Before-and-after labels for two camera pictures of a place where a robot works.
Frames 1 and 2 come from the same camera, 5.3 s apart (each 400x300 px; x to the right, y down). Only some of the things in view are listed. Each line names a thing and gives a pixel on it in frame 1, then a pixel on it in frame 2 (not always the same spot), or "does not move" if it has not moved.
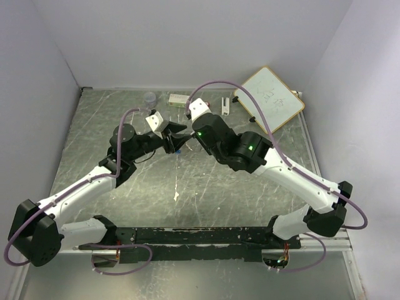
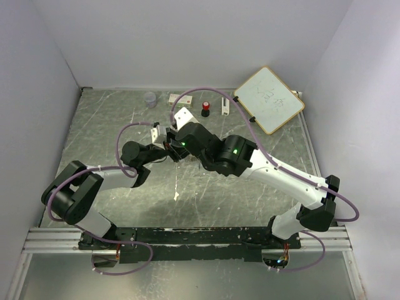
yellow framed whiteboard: x=280 y=104 does not move
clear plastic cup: x=150 y=100 does not move
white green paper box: x=178 y=100 does not move
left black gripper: x=174 y=143 -> x=170 y=150
